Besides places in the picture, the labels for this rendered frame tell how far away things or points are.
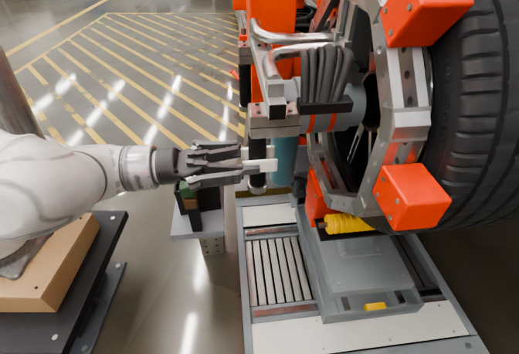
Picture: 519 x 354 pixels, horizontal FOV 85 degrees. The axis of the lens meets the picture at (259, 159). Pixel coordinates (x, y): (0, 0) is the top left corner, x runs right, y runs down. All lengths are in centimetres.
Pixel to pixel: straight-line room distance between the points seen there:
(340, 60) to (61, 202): 45
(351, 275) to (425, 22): 88
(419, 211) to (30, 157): 55
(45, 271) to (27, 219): 70
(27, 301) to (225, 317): 65
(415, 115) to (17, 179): 54
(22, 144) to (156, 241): 111
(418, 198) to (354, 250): 73
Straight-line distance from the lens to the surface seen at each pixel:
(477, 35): 53
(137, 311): 139
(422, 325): 134
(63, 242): 117
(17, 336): 118
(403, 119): 50
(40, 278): 112
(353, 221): 89
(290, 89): 67
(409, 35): 51
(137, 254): 152
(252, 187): 62
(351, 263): 118
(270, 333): 119
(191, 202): 83
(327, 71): 49
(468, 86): 51
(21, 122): 105
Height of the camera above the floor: 121
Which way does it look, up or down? 41 degrees down
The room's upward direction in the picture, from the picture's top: straight up
